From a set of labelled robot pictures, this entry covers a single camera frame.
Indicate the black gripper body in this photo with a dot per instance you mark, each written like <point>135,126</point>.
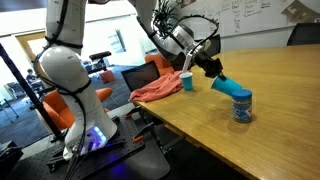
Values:
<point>208,64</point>

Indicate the blue plastic cup with candy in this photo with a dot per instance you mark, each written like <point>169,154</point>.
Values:
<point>228,86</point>

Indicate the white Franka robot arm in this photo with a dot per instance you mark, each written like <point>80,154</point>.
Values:
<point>66,76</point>

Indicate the empty blue plastic cup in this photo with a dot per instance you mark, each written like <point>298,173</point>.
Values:
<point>187,82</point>

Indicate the black office chair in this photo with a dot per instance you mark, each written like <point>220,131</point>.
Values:
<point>215,45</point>
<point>140,76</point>
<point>305,33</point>

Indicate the peanut butter jar blue lid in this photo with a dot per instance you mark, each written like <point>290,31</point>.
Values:
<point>242,106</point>

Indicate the orange office chair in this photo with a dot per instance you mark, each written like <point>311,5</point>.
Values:
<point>161,63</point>
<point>63,111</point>

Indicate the orange shirt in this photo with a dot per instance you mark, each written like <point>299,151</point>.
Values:
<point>156,88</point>

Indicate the green potted plant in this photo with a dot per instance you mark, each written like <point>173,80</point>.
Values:
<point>163,16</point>

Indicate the orange stool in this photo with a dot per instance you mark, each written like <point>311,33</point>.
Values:
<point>107,76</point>

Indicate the black padded armrest chair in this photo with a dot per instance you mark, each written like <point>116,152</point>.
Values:
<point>98,56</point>

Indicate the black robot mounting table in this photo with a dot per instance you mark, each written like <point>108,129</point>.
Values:
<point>100,160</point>

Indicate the seated person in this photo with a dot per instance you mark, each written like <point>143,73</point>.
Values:
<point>31,78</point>

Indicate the black case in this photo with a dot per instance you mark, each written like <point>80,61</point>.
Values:
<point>8,160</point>

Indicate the black camera stand pole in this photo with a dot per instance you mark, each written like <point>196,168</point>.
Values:
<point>26,90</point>

